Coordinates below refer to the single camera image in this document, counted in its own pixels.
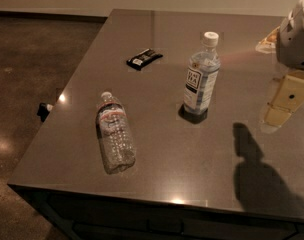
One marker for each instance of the clear crushed plastic bottle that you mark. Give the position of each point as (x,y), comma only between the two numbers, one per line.
(114,135)

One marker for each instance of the grey table with drawers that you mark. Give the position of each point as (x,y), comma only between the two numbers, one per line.
(216,176)

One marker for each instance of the black snack bar wrapper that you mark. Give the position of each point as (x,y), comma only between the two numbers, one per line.
(143,59)

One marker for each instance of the blue plastic water bottle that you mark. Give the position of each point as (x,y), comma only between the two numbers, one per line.
(201,75)

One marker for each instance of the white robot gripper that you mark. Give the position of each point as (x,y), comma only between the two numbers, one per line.
(294,45)

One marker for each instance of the black object on floor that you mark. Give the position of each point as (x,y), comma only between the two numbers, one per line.
(44,110)

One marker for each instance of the yellowish packet on table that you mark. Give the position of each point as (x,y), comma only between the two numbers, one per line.
(268,44)

